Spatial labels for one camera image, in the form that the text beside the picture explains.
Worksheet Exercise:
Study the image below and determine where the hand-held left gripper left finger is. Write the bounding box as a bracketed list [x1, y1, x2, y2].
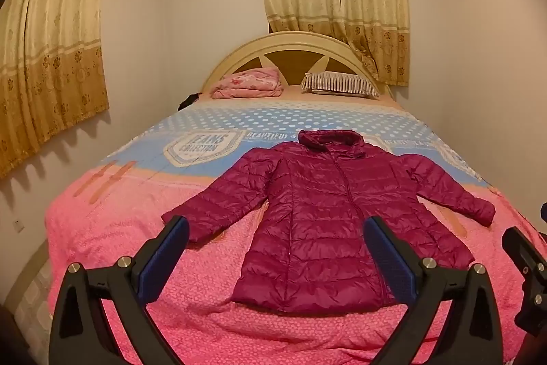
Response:
[48, 214, 190, 365]

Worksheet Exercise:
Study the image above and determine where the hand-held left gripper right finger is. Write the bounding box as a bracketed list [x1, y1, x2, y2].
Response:
[363, 215, 505, 365]

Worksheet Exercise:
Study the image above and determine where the magenta puffer jacket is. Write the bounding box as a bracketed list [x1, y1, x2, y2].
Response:
[161, 129, 496, 312]

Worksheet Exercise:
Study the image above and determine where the pink and blue printed blanket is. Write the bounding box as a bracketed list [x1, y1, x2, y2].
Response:
[43, 97, 547, 365]

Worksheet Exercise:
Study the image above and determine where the dark cloth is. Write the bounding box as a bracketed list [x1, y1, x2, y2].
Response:
[177, 92, 201, 111]

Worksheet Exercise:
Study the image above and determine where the striped pillow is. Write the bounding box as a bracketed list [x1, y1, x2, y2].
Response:
[300, 71, 381, 98]

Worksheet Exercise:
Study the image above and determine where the pink folded quilt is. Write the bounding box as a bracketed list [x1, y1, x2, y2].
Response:
[211, 67, 285, 100]

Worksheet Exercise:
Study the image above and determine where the peach bed sheet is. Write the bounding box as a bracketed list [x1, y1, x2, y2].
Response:
[199, 85, 396, 106]

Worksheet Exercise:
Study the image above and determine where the cream wooden headboard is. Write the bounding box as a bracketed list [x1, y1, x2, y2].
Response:
[201, 30, 396, 98]

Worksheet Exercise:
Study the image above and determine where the wide beige floral curtain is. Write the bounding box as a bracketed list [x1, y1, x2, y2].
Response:
[0, 0, 116, 180]

